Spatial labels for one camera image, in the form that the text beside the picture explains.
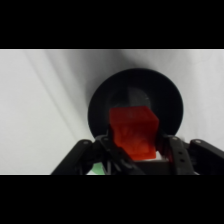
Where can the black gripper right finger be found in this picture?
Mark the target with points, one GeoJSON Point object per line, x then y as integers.
{"type": "Point", "coordinates": [186, 158]}

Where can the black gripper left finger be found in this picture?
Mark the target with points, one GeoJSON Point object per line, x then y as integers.
{"type": "Point", "coordinates": [100, 155]}

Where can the red cube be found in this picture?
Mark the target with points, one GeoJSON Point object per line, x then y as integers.
{"type": "Point", "coordinates": [135, 131]}

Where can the black bowl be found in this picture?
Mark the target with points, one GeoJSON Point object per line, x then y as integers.
{"type": "Point", "coordinates": [133, 87]}

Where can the green block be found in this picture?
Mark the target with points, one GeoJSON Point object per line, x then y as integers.
{"type": "Point", "coordinates": [97, 168]}

